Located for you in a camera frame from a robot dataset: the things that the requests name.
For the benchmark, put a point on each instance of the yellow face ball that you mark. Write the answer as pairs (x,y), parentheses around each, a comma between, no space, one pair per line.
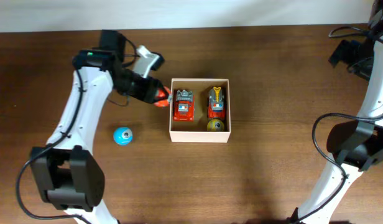
(215,125)

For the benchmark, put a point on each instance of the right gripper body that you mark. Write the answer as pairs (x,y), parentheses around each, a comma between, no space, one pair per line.
(359,56)

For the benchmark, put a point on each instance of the white cardboard box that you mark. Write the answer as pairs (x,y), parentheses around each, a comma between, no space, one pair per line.
(196,130)

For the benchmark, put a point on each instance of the orange face ball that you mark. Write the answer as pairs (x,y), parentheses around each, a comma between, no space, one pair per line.
(163,97)

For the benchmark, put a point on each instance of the red toy truck yellow ladder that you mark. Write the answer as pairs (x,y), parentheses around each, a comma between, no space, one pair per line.
(216,104)

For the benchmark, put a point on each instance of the red toy fire truck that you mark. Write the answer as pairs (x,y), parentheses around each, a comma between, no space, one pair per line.
(183,106)

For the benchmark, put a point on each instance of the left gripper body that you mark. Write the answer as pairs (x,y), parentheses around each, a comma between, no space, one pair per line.
(142,88)

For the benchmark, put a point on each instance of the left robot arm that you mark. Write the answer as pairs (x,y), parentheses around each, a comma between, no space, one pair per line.
(65,171)

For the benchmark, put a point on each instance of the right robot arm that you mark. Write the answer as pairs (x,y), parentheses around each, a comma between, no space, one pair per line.
(352,147)

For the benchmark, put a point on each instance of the blue face ball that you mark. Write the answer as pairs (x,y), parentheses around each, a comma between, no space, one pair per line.
(123,136)

